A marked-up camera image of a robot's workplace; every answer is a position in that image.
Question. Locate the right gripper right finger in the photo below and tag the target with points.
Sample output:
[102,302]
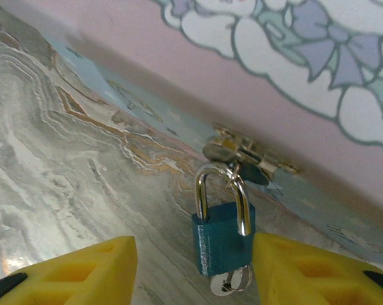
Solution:
[305,279]

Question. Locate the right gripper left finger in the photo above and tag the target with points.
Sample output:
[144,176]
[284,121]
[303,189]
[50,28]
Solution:
[83,279]

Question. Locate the small teal padlock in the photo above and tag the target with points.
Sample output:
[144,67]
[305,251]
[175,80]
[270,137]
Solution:
[223,241]

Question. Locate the light blue printed pouch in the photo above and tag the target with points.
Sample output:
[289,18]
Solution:
[273,95]

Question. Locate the brass hasp latch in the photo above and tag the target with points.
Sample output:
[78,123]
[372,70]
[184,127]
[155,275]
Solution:
[242,149]

